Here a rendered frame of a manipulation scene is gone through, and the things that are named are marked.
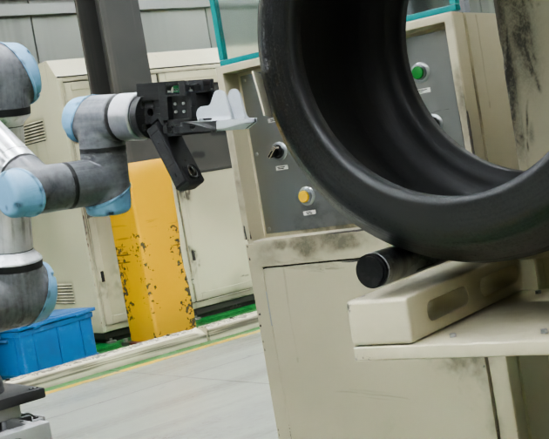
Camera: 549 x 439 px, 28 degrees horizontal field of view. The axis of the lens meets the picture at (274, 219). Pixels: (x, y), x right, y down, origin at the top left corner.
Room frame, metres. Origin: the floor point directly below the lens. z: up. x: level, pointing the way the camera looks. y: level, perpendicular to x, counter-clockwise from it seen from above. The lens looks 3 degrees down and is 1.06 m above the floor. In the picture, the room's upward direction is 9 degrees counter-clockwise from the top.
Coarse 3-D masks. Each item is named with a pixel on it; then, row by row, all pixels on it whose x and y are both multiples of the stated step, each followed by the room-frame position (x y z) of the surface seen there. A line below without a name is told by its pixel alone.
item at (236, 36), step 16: (224, 0) 2.29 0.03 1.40; (240, 0) 2.26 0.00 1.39; (256, 0) 2.24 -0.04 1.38; (416, 0) 2.03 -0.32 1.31; (432, 0) 2.01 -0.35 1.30; (448, 0) 1.99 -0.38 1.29; (224, 16) 2.29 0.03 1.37; (240, 16) 2.27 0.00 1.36; (256, 16) 2.24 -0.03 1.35; (416, 16) 2.03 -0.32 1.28; (224, 32) 2.29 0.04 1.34; (240, 32) 2.27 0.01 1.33; (256, 32) 2.25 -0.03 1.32; (224, 48) 2.30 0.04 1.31; (240, 48) 2.28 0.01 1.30; (256, 48) 2.25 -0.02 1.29; (224, 64) 2.29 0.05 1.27
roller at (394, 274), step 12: (372, 252) 1.38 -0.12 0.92; (384, 252) 1.38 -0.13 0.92; (396, 252) 1.39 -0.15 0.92; (408, 252) 1.41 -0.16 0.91; (360, 264) 1.37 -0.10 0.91; (372, 264) 1.36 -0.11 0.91; (384, 264) 1.35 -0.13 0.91; (396, 264) 1.37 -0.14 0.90; (408, 264) 1.40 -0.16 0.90; (420, 264) 1.43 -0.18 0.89; (432, 264) 1.46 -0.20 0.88; (360, 276) 1.37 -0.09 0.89; (372, 276) 1.36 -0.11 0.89; (384, 276) 1.35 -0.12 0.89; (396, 276) 1.38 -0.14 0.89
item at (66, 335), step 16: (48, 320) 6.74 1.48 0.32; (64, 320) 6.85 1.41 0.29; (80, 320) 6.95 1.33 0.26; (0, 336) 6.66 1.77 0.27; (16, 336) 6.59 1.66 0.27; (32, 336) 6.65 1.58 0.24; (48, 336) 6.74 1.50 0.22; (64, 336) 6.84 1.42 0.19; (80, 336) 6.94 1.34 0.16; (0, 352) 6.71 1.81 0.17; (16, 352) 6.61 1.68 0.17; (32, 352) 6.64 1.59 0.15; (48, 352) 6.73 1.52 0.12; (64, 352) 6.83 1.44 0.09; (80, 352) 6.92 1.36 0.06; (96, 352) 7.02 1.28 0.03; (0, 368) 6.73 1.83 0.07; (16, 368) 6.64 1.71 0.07; (32, 368) 6.62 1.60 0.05
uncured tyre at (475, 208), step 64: (320, 0) 1.57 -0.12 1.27; (384, 0) 1.62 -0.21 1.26; (320, 64) 1.58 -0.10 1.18; (384, 64) 1.63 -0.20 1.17; (320, 128) 1.38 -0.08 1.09; (384, 128) 1.62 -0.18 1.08; (320, 192) 1.44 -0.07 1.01; (384, 192) 1.33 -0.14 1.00; (448, 192) 1.57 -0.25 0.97; (512, 192) 1.24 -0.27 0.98; (448, 256) 1.33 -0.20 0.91; (512, 256) 1.30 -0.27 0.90
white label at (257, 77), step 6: (252, 72) 1.44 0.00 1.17; (258, 78) 1.45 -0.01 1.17; (258, 84) 1.44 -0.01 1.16; (258, 90) 1.43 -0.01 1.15; (264, 90) 1.47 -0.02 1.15; (258, 96) 1.43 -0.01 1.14; (264, 96) 1.46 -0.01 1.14; (264, 102) 1.45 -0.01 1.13; (264, 108) 1.44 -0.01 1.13; (264, 114) 1.43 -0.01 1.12; (270, 114) 1.46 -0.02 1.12
